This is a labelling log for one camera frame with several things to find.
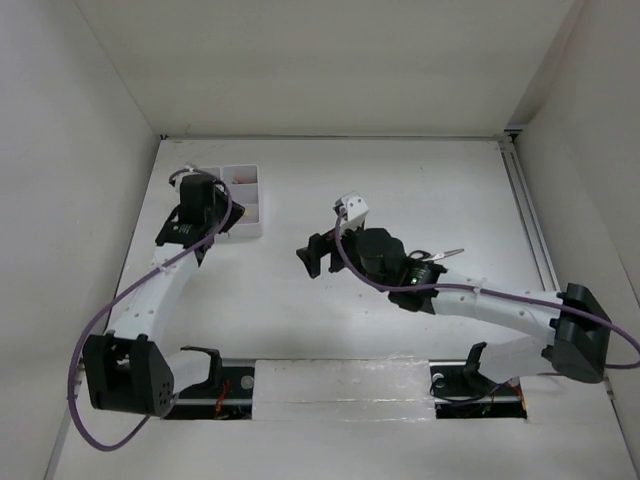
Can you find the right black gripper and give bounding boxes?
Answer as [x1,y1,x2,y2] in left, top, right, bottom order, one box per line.
[296,216,389,293]

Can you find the black handled scissors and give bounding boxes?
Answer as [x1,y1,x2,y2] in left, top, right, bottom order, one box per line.
[409,248,465,262]

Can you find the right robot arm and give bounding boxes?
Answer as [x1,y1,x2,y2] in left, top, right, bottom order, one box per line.
[296,227,610,394]

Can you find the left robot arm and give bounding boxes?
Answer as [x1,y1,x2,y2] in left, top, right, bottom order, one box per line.
[81,169,245,417]

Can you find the white compartment organizer tray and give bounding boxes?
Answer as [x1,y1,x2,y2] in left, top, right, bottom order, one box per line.
[202,164,263,239]

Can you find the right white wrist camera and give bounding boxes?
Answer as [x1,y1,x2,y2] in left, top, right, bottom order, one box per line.
[334,191,369,234]

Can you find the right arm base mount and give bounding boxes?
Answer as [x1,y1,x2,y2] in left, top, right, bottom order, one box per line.
[429,364,528,420]

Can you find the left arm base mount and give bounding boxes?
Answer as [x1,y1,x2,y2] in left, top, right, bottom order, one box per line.
[163,360,255,421]

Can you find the aluminium rail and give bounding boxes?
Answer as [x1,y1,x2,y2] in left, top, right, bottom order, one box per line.
[499,129,616,401]

